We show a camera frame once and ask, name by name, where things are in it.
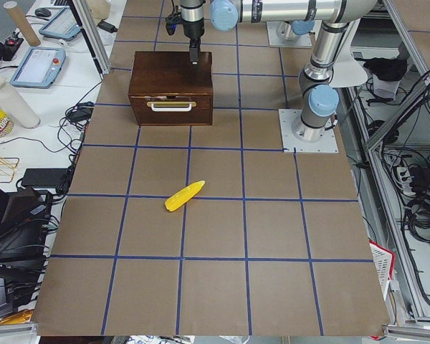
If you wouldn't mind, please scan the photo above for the yellow toy corn cob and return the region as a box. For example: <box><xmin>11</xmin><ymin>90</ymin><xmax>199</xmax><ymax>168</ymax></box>
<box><xmin>164</xmin><ymin>180</ymin><xmax>206</xmax><ymax>212</ymax></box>

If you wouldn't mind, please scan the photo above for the black computer mouse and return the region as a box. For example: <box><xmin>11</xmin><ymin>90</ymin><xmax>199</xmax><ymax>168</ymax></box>
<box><xmin>34</xmin><ymin>8</ymin><xmax>52</xmax><ymax>19</ymax></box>

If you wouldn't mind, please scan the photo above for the white chair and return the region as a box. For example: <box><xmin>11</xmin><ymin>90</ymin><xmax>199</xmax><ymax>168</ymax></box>
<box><xmin>330</xmin><ymin>19</ymin><xmax>368</xmax><ymax>88</ymax></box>

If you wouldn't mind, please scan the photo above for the aluminium frame post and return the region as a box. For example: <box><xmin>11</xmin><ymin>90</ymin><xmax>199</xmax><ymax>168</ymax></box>
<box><xmin>70</xmin><ymin>0</ymin><xmax>111</xmax><ymax>75</ymax></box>

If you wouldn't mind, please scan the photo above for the far teach pendant tablet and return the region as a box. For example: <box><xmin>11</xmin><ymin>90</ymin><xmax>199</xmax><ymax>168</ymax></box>
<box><xmin>39</xmin><ymin>7</ymin><xmax>80</xmax><ymax>41</ymax></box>

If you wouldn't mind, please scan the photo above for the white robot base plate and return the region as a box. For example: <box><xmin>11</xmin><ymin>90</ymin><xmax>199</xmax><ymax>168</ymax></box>
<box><xmin>279</xmin><ymin>109</ymin><xmax>338</xmax><ymax>154</ymax></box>

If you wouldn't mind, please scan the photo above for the white power strip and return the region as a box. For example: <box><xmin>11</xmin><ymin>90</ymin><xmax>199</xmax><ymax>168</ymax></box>
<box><xmin>393</xmin><ymin>165</ymin><xmax>416</xmax><ymax>197</ymax></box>

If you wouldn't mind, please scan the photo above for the teach pendant tablet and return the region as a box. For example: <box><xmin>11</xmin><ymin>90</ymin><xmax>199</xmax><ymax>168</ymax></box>
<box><xmin>9</xmin><ymin>47</ymin><xmax>66</xmax><ymax>89</ymax></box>
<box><xmin>39</xmin><ymin>7</ymin><xmax>80</xmax><ymax>41</ymax></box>

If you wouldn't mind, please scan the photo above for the black cloth on bin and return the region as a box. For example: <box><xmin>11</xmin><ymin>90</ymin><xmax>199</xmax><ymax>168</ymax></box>
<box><xmin>363</xmin><ymin>57</ymin><xmax>408</xmax><ymax>81</ymax></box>

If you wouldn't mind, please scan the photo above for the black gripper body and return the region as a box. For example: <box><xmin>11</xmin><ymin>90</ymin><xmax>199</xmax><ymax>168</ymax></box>
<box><xmin>183</xmin><ymin>20</ymin><xmax>205</xmax><ymax>39</ymax></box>

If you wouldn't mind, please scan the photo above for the frosted plastic bottle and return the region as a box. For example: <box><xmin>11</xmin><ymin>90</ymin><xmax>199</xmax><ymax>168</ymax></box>
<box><xmin>0</xmin><ymin>76</ymin><xmax>41</xmax><ymax>129</ymax></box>

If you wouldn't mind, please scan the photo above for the white red plastic basket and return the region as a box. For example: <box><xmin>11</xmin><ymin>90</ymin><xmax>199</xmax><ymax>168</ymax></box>
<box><xmin>369</xmin><ymin>240</ymin><xmax>395</xmax><ymax>299</ymax></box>

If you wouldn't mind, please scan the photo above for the black power adapter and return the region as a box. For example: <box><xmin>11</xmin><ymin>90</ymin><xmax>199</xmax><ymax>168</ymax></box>
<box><xmin>21</xmin><ymin>168</ymin><xmax>67</xmax><ymax>188</ymax></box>

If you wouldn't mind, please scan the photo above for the orange metallic object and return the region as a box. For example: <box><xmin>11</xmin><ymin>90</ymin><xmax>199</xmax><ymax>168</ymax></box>
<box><xmin>0</xmin><ymin>309</ymin><xmax>33</xmax><ymax>325</ymax></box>

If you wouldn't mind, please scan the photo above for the dark wooden drawer cabinet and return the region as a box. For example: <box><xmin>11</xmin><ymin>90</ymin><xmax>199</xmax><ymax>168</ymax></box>
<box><xmin>128</xmin><ymin>50</ymin><xmax>214</xmax><ymax>127</ymax></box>

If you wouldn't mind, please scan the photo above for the near teach pendant tablet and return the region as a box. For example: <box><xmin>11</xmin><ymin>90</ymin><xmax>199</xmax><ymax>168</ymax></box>
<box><xmin>9</xmin><ymin>47</ymin><xmax>66</xmax><ymax>89</ymax></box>

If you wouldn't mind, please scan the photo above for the wooden drawer with white handle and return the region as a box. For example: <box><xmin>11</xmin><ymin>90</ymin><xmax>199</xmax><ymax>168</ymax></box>
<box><xmin>130</xmin><ymin>95</ymin><xmax>213</xmax><ymax>125</ymax></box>

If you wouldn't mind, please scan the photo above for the cardboard tube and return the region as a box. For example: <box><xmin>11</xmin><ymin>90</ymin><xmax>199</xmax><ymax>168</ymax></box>
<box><xmin>3</xmin><ymin>1</ymin><xmax>41</xmax><ymax>47</ymax></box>

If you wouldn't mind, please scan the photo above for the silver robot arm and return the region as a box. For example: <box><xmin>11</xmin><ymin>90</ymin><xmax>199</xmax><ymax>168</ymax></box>
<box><xmin>210</xmin><ymin>1</ymin><xmax>375</xmax><ymax>143</ymax></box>

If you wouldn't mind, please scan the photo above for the black laptop stand equipment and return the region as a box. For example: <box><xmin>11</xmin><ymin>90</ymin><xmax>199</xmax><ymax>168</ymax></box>
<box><xmin>0</xmin><ymin>188</ymin><xmax>57</xmax><ymax>317</ymax></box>

